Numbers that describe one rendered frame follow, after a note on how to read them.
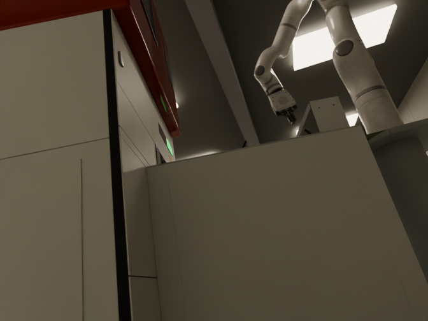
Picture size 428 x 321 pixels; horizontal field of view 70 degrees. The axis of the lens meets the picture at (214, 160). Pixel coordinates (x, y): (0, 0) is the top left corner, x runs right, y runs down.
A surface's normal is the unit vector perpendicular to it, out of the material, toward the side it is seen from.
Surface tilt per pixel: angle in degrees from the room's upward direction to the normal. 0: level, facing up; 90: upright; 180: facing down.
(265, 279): 90
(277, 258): 90
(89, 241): 90
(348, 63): 125
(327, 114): 90
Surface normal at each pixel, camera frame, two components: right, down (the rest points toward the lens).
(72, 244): -0.08, -0.37
